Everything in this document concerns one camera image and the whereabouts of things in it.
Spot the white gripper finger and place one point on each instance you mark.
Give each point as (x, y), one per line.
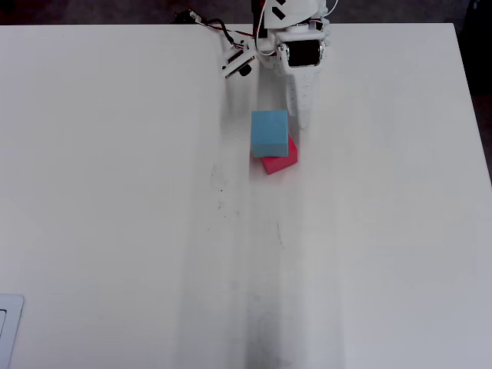
(292, 94)
(309, 96)

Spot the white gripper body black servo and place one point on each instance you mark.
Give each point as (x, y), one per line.
(304, 54)

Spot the blue foam cube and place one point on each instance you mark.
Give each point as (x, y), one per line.
(269, 130)

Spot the red foam cube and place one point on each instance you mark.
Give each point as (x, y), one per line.
(284, 163)

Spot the small black connector board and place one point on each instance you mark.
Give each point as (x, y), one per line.
(188, 17)

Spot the silver laptop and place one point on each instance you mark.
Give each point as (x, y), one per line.
(15, 307)

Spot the wrist camera board white mount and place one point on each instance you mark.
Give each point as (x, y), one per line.
(234, 61)

